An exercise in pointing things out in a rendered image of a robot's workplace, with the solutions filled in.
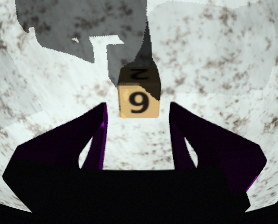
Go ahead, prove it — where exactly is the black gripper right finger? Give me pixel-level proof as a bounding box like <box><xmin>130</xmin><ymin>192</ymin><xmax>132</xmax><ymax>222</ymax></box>
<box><xmin>169</xmin><ymin>102</ymin><xmax>267</xmax><ymax>194</ymax></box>

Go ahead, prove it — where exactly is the dark brown digit cube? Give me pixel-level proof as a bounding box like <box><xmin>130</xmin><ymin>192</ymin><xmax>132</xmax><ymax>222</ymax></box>
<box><xmin>117</xmin><ymin>67</ymin><xmax>161</xmax><ymax>118</ymax></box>

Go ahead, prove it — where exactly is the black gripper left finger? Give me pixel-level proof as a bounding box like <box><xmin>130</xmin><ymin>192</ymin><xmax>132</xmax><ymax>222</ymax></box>
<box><xmin>10</xmin><ymin>102</ymin><xmax>108</xmax><ymax>169</ymax></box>

